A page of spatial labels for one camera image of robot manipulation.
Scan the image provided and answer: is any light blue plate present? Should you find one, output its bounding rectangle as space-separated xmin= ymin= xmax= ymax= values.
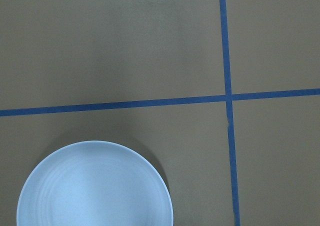
xmin=16 ymin=140 xmax=174 ymax=226

